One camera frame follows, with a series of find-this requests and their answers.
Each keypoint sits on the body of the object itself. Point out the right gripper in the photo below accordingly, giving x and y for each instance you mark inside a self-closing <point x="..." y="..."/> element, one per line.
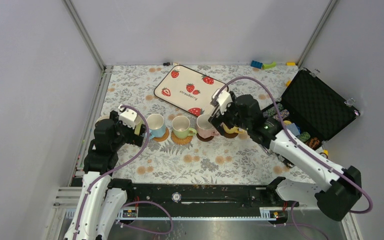
<point x="216" y="121"/>

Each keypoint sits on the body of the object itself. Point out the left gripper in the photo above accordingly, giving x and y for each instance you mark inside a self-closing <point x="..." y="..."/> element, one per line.
<point x="134" y="139"/>

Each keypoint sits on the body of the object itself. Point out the pink mug back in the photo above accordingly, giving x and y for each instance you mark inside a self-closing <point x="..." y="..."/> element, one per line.
<point x="204" y="128"/>

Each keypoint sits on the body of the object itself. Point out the yellow mug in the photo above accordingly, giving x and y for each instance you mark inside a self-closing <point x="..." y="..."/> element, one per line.
<point x="232" y="130"/>

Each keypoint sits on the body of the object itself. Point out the blue mug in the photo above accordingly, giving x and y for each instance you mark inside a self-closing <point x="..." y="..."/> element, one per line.
<point x="156" y="125"/>

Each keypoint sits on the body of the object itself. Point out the green mug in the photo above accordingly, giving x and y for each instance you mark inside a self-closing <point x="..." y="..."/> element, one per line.
<point x="182" y="127"/>

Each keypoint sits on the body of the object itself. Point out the yellow-green mug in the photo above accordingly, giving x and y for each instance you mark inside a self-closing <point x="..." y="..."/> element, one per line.
<point x="137" y="129"/>

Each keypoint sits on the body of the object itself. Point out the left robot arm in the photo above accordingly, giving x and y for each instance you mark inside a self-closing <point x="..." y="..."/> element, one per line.
<point x="98" y="168"/>

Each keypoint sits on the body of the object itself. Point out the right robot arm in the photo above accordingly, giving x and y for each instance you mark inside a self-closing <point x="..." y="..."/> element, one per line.
<point x="336" y="189"/>

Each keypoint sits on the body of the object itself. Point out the dark wooden coaster under mug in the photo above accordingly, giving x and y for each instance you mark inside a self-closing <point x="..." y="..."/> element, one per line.
<point x="230" y="135"/>

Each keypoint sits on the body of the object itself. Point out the small dark wooden coaster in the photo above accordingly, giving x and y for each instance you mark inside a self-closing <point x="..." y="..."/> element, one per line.
<point x="207" y="139"/>

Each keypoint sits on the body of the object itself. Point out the light bamboo coaster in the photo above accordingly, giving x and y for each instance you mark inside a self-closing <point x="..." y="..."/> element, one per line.
<point x="164" y="137"/>

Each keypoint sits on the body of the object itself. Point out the woven rattan coaster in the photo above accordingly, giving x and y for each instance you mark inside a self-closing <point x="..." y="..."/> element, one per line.
<point x="182" y="140"/>

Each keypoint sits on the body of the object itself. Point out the strawberry print tray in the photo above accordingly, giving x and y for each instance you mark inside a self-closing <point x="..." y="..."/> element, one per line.
<point x="188" y="90"/>

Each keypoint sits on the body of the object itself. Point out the floral tablecloth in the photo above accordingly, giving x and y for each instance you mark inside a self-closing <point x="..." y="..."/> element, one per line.
<point x="222" y="160"/>

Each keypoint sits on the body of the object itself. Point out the blue toy brick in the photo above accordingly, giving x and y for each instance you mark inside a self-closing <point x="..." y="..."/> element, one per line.
<point x="256" y="64"/>

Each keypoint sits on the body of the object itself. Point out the white poker chip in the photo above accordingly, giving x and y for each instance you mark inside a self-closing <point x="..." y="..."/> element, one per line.
<point x="176" y="197"/>

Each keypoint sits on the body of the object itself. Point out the green toy brick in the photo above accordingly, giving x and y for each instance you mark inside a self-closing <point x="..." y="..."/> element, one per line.
<point x="267" y="66"/>

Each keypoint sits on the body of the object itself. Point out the yellow toy brick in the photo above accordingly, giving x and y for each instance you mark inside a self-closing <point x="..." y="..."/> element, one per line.
<point x="290" y="64"/>

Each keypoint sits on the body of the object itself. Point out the black poker chip case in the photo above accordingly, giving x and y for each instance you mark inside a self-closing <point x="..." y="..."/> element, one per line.
<point x="315" y="108"/>

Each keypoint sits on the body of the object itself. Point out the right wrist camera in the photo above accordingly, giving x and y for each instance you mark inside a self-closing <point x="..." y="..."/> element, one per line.
<point x="221" y="100"/>

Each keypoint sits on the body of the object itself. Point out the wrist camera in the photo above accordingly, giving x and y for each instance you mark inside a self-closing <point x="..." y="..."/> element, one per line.
<point x="128" y="117"/>
<point x="221" y="100"/>

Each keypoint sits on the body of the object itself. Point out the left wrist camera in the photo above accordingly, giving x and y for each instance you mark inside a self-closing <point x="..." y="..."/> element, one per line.
<point x="128" y="117"/>

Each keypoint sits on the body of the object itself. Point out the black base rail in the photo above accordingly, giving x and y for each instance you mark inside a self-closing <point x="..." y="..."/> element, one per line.
<point x="200" y="200"/>

